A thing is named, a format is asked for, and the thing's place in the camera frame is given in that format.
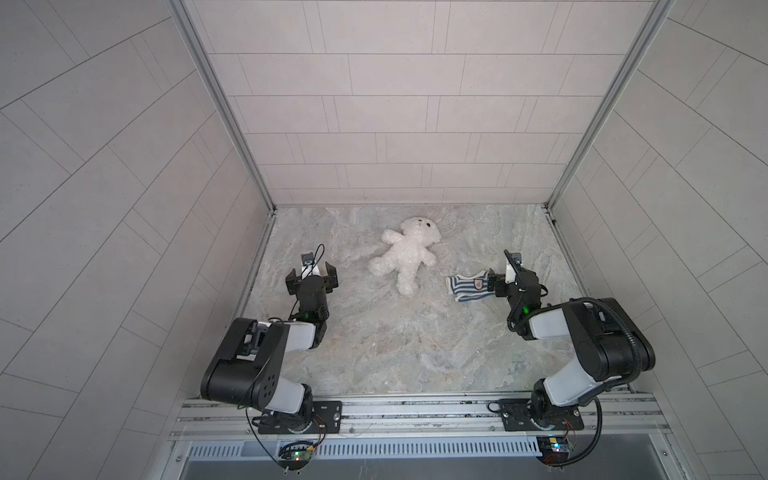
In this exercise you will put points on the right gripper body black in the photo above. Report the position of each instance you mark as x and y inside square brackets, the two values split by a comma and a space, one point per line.
[501, 284]

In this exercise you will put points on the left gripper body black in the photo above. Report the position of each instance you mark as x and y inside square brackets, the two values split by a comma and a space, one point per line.
[311, 282]

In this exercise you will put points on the blue white striped knit sweater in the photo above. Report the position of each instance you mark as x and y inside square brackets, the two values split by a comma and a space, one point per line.
[469, 288]

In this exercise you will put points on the white teddy bear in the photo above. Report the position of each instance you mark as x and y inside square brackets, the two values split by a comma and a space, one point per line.
[408, 250]

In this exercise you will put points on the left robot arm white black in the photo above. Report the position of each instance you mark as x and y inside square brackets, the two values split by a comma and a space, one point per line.
[245, 370]

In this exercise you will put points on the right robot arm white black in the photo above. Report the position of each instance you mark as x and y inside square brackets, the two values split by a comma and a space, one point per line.
[609, 348]

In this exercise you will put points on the right controller circuit board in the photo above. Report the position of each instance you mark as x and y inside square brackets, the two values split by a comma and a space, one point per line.
[554, 449]

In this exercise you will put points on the controller circuit board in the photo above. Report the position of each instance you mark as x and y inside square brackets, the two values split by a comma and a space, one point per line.
[554, 449]
[295, 456]

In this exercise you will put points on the ventilation grille strip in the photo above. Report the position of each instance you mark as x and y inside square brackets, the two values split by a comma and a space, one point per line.
[375, 448]

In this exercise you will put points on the left controller circuit board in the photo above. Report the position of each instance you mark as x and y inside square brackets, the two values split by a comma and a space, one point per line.
[295, 456]

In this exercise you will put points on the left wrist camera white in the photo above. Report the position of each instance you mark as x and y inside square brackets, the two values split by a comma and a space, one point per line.
[308, 260]

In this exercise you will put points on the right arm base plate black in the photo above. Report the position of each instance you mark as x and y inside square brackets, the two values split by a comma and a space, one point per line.
[527, 415]

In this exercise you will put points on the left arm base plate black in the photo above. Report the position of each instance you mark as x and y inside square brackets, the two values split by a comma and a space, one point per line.
[323, 417]

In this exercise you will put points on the aluminium mounting rail frame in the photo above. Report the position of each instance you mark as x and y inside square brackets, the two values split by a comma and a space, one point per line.
[449, 415]

